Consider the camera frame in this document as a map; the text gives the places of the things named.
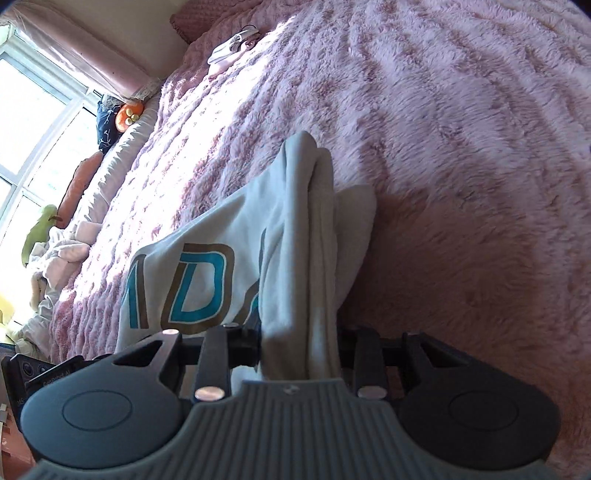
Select white printed sweatshirt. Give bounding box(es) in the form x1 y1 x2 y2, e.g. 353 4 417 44
116 131 377 380

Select small pink white clothes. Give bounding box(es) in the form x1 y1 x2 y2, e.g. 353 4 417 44
206 25 262 79

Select crumpled pink blanket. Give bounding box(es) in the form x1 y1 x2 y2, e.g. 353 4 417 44
14 220 102 349

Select green plush toy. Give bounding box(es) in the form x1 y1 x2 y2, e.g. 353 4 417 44
21 205 59 267

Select pink long pillow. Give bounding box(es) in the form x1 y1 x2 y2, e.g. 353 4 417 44
56 151 103 229

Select dark blue floral cushion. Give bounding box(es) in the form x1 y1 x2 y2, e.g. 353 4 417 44
96 95 122 155

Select orange plush toy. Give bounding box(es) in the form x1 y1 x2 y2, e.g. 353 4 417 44
115 101 144 133

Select pink fluffy bed blanket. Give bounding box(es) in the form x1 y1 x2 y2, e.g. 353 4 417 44
48 1 590 479

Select pink window curtain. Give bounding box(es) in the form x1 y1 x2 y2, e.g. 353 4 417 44
1 1 161 100

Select purple quilted headboard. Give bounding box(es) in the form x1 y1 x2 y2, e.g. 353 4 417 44
169 2 217 44

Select white window frame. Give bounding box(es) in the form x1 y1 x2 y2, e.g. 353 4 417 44
1 25 100 224

